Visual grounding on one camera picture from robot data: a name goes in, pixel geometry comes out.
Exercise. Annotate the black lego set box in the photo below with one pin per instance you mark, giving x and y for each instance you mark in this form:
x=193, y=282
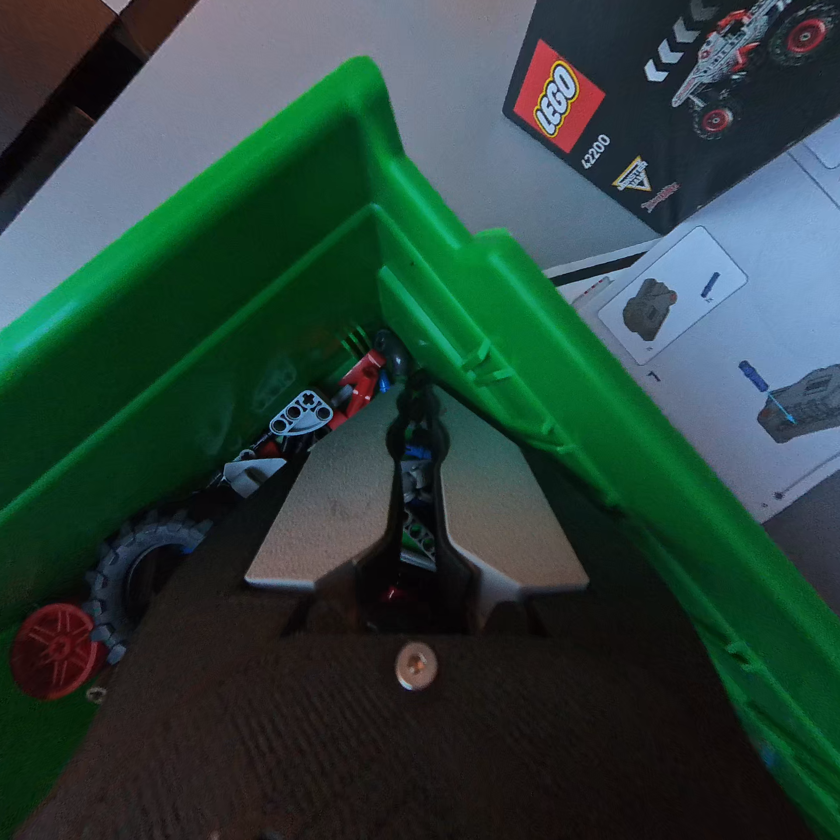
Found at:
x=630, y=39

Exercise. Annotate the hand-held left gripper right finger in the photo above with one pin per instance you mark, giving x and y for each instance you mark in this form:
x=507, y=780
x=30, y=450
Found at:
x=505, y=518

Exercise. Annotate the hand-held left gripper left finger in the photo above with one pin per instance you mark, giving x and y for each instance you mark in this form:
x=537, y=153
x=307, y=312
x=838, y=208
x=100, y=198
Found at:
x=321, y=518

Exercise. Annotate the open instruction booklet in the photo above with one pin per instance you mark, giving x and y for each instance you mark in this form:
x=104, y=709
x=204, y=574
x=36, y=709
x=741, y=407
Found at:
x=754, y=328

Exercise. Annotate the pile of lego pieces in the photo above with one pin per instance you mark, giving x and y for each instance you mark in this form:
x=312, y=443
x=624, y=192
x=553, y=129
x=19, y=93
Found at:
x=358, y=387

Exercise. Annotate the red lego wheel hub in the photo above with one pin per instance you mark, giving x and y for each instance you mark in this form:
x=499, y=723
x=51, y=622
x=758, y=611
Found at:
x=56, y=649

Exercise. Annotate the green plastic bin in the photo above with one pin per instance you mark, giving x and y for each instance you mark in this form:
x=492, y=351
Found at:
x=229, y=262

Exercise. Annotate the black rubber lego tyre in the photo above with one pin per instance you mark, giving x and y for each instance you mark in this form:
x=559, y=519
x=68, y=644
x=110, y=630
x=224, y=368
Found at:
x=118, y=564

